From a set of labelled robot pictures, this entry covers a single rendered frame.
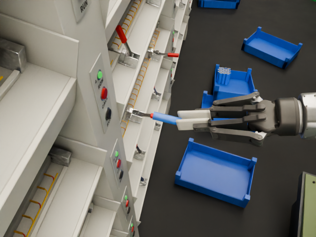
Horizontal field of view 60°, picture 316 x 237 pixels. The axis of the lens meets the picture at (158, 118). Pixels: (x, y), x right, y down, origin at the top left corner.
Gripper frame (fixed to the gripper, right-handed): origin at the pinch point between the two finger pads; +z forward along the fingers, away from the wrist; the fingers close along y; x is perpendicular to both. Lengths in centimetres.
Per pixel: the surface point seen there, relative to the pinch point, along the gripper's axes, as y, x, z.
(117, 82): -0.5, -11.7, 13.8
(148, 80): -23.0, 7.2, 17.5
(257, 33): -132, 66, -20
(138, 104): -12.4, 6.8, 18.1
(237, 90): -74, 62, -7
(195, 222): -1, 62, 9
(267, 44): -126, 72, -26
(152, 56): -33.1, 5.6, 17.8
